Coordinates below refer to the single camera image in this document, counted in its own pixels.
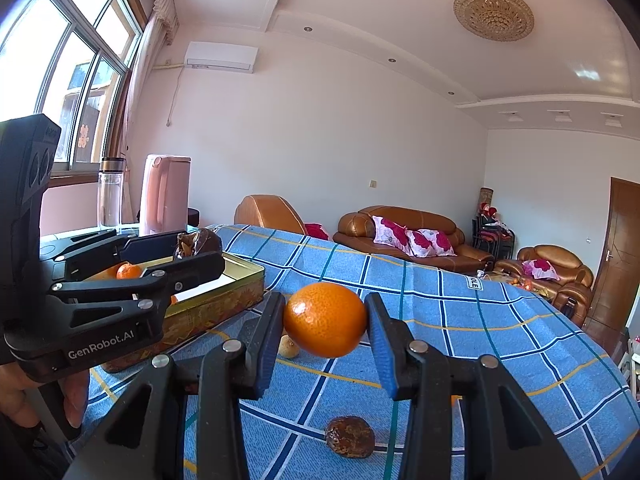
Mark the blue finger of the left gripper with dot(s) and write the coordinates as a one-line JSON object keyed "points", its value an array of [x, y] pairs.
{"points": [[150, 247], [166, 279]]}

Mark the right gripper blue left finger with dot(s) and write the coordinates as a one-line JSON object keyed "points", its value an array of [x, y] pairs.
{"points": [[261, 338]]}

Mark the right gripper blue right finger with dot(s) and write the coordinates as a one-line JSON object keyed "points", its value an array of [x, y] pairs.
{"points": [[389, 339]]}

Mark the tan longan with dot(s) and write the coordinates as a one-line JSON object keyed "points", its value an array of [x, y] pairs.
{"points": [[288, 349]]}

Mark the large orange mandarin with leaf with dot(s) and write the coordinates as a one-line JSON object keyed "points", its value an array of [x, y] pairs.
{"points": [[325, 319]]}

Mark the dark brown chestnut front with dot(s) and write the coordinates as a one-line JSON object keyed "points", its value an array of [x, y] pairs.
{"points": [[350, 437]]}

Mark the dark brown chestnut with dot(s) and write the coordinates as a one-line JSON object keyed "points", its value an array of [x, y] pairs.
{"points": [[350, 437], [196, 243]]}

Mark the small smooth orange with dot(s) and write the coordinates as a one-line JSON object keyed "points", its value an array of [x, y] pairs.
{"points": [[128, 271]]}

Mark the left human hand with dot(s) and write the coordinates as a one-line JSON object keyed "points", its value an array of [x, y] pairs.
{"points": [[19, 403]]}

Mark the pink electric kettle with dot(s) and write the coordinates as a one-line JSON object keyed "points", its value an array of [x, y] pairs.
{"points": [[165, 192]]}

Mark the gold rectangular tin tray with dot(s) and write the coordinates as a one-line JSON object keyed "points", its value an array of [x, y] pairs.
{"points": [[196, 310]]}

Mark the clear glass water bottle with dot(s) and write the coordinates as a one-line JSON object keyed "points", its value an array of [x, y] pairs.
{"points": [[110, 188]]}

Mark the blue plaid tablecloth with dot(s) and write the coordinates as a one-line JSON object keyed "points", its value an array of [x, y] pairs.
{"points": [[363, 367]]}

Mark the floral pink cushion right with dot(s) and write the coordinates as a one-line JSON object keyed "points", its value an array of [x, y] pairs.
{"points": [[430, 243]]}

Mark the floral pink cushion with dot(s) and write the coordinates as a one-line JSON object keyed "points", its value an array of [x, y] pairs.
{"points": [[391, 234], [430, 243]]}

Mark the floral pink cushion left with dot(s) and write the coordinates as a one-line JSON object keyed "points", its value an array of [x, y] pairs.
{"points": [[391, 234]]}

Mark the brown leather three-seat sofa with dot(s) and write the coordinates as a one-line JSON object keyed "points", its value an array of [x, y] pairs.
{"points": [[356, 230]]}

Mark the red cushion on left armchair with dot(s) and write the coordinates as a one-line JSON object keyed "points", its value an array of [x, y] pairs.
{"points": [[316, 230]]}

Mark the brown leather armchair left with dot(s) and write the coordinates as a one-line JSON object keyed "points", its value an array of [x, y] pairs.
{"points": [[270, 212]]}

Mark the brown leather armchair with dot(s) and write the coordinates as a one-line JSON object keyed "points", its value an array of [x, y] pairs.
{"points": [[572, 294], [270, 212]]}

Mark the black stacked chairs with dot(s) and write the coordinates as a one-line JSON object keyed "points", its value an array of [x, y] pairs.
{"points": [[489, 233]]}

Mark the coffee table with snacks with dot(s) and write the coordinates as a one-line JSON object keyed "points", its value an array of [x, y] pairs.
{"points": [[506, 278]]}

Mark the floral cushion on armchair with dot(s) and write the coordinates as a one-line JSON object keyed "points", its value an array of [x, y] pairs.
{"points": [[540, 269]]}

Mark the brown leather armchair right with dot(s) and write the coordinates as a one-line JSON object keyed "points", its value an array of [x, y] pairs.
{"points": [[572, 294]]}

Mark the beige curtain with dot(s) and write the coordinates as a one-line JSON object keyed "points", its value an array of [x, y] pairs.
{"points": [[159, 31]]}

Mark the brown wooden door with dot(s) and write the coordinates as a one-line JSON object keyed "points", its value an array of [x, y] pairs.
{"points": [[617, 280]]}

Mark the gold round ceiling lamp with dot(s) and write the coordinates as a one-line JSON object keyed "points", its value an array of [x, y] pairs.
{"points": [[496, 20]]}

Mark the white wall air conditioner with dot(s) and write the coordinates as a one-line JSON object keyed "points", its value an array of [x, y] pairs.
{"points": [[214, 56]]}

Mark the window with metal frame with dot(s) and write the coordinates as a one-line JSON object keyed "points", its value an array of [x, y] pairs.
{"points": [[67, 59]]}

